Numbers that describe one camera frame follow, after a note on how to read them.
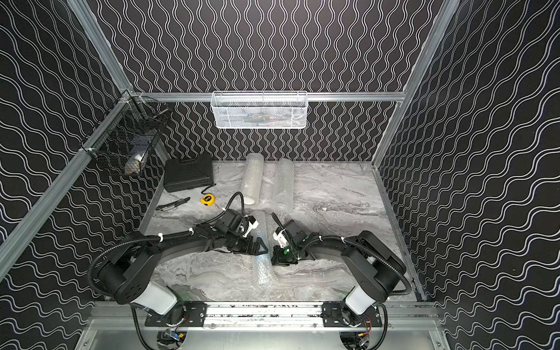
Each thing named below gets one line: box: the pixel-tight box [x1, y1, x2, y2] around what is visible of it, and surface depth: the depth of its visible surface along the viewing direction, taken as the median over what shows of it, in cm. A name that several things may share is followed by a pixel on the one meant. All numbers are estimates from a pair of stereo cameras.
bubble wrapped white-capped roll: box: [242, 152, 265, 205], surface depth 106 cm
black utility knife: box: [155, 196, 192, 212], surface depth 103 cm
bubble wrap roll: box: [272, 158, 295, 211], surface depth 105 cm
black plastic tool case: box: [163, 153, 214, 193], surface depth 111 cm
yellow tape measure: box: [199, 193, 216, 207], surface depth 105 cm
